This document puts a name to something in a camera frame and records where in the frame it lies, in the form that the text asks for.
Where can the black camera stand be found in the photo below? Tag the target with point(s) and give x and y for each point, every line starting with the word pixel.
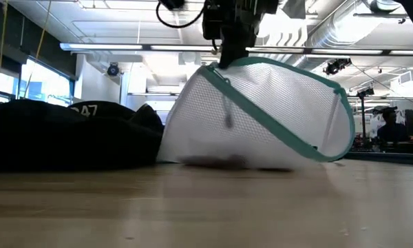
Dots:
pixel 363 117

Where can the floral printed cloth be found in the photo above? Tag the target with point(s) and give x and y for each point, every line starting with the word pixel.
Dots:
pixel 375 124

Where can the silver ventilation duct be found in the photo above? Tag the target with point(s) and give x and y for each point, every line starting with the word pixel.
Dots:
pixel 334 31

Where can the long ceiling light fixture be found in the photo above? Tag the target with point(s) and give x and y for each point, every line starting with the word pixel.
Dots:
pixel 100 47

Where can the background work table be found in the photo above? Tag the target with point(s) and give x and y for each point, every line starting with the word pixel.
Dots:
pixel 392 157

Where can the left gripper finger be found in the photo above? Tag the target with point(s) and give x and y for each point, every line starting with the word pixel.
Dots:
pixel 229 51
pixel 246 46

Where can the white mesh pouch teal trim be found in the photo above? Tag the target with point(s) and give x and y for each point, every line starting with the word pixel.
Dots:
pixel 278 103

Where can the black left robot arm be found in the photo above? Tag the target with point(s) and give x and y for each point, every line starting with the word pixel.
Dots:
pixel 172 3

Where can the black security camera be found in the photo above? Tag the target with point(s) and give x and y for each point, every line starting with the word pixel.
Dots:
pixel 113 70

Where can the person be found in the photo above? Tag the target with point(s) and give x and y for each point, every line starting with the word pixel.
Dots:
pixel 392 131

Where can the black fabric garment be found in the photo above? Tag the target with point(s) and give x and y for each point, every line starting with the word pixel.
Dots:
pixel 38 137

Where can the black ceiling spotlight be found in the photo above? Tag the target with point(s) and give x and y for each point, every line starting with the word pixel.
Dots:
pixel 335 66

